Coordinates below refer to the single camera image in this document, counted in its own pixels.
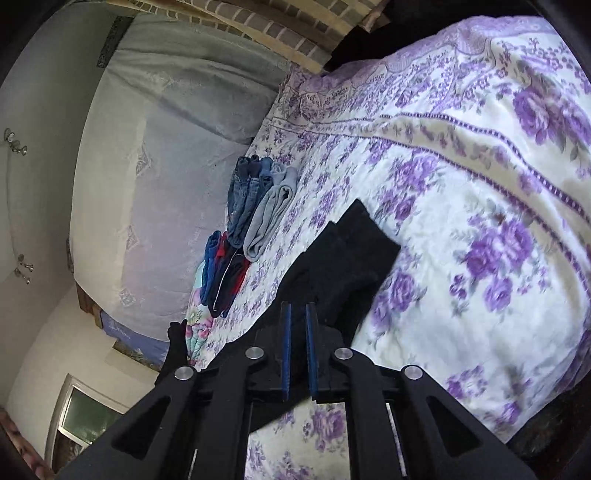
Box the purple floral bedsheet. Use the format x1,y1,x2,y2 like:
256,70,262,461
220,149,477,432
184,15,591,480

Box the metal wall hook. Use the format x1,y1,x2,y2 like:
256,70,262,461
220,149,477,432
4,128,28,156
14,254,35,285

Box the folded blue jeans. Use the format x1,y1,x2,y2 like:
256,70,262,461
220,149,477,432
226,155,273,249

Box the floral teal folded blanket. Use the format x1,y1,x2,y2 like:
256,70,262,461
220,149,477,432
185,262,213,367

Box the metal wall hook upper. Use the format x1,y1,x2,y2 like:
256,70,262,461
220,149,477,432
4,128,28,156

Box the black pants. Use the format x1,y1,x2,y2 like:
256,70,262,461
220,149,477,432
209,200,401,431

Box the window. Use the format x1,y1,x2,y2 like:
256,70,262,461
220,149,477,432
45,374,128,474

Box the white lace cloth cover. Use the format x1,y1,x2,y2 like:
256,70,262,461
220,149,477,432
69,14,288,340

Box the black cloth by curtain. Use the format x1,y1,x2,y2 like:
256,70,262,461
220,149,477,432
322,13,445,75

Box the folded red navy clothes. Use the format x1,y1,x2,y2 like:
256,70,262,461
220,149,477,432
199,230,250,318

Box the metal wall hook lower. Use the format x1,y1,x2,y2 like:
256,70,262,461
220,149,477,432
14,254,35,285

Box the folded grey pants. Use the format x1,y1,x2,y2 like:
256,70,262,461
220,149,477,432
243,162,298,263

